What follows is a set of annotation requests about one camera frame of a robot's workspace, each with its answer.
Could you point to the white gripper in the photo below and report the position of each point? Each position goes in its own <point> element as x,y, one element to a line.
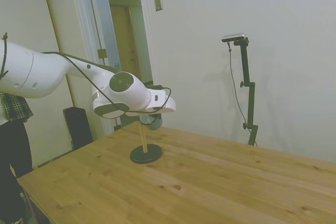
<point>169,106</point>

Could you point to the blue enamel mug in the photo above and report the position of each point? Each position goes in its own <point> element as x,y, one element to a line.
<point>155,125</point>

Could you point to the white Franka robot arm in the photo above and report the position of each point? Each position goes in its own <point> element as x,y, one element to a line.
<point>39,72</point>

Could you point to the wooden mug tree black base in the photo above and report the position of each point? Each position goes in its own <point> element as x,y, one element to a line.
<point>145,155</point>

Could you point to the metal door latch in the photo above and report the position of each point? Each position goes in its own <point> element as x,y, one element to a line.
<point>117,65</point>

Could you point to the black box on floor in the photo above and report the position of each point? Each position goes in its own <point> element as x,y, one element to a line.
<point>77,127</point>

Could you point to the brass door hinge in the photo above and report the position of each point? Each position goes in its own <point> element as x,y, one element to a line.
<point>102,53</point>

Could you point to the brown wooden door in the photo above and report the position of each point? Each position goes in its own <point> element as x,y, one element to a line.
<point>123,37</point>

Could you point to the white open door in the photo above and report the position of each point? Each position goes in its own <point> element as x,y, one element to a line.
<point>71,11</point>

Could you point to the person in plaid shirt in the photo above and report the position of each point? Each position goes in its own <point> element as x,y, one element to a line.
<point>13,155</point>

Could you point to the black camera stand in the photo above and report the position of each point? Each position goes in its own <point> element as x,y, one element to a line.
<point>230,61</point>
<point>246,64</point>

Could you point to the grey camera on stand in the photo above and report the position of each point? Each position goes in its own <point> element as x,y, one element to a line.
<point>234,37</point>

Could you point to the metal wall switch plate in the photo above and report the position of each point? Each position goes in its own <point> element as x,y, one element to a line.
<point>158,1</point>

